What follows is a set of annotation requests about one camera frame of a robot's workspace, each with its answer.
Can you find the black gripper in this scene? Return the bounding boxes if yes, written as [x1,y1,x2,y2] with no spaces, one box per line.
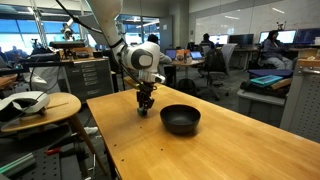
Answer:
[135,81,156,116]

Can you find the small green cube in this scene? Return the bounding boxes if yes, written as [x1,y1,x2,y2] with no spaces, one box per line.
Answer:
[137,107,149,117]

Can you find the black bowl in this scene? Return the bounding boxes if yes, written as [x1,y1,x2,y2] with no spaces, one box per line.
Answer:
[159,104,202,136]

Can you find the black waste bin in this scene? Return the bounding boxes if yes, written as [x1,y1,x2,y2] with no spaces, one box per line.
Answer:
[176,78,198,97]

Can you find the seated person white shirt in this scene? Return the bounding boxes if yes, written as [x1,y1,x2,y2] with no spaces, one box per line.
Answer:
[146,33,175,85]

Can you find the open laptop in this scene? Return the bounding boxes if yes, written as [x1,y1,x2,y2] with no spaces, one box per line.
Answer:
[189,50,204,61]
[164,48,178,61]

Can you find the small round office table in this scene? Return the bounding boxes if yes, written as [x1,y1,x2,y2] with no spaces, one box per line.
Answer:
[171,58,205,88]

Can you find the orange box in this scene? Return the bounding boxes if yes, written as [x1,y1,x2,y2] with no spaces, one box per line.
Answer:
[175,49,188,63]

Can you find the white crumpled paper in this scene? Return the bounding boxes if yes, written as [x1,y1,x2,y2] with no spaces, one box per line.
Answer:
[82,126,100,136]

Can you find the dark drawer cabinet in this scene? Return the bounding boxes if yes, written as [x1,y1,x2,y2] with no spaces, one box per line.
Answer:
[61,57,115,104]

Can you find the round wooden stool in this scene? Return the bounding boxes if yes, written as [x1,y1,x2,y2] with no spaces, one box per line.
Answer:
[0,92,111,178]

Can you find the grey office chair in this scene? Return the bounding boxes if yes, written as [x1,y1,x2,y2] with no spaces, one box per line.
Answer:
[197,42,238,102]

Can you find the distant seated person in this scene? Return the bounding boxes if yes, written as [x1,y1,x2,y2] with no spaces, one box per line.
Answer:
[199,32,216,50]

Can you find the computer monitor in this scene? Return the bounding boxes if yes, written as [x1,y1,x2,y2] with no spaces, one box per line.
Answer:
[294,27,320,46]
[208,34,230,46]
[228,33,255,47]
[258,29,298,45]

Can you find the grey storage bin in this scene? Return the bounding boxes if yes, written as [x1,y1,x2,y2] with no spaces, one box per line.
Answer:
[236,87,288,128]

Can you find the white headset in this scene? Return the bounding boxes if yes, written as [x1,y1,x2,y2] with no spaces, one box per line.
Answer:
[0,90,51,123]

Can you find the black perforated breadboard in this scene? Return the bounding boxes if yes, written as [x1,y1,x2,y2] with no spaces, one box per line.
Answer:
[0,146,85,180]

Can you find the teal flat case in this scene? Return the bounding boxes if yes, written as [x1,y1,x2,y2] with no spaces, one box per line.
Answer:
[249,74,285,89]

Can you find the dark blue folded cloth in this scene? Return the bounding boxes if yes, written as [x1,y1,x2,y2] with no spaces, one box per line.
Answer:
[247,68,295,80]

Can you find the plain wooden block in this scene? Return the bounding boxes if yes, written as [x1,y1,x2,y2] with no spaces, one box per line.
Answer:
[269,77,293,91]

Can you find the seated person grey clothes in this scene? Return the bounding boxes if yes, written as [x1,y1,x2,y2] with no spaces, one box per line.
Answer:
[261,29,295,70]

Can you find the silver aluminium profile bar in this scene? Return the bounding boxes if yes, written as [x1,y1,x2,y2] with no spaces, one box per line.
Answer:
[0,152,37,176]

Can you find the grey pegboard cabinet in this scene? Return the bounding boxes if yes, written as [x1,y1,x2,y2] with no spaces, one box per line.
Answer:
[279,48,320,144]

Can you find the wooden camera mount plate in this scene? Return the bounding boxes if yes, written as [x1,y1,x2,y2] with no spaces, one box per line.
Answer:
[123,76,140,90]

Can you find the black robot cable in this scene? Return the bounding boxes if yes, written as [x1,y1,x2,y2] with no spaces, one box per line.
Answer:
[54,0,144,88]

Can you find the black stereo camera bar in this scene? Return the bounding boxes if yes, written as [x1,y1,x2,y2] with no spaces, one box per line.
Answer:
[49,40,87,60]

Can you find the orange-handled bar clamp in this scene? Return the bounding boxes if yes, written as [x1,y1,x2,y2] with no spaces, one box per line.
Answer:
[44,146,63,156]

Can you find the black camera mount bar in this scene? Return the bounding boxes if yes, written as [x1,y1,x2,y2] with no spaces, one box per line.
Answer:
[0,59,66,76]

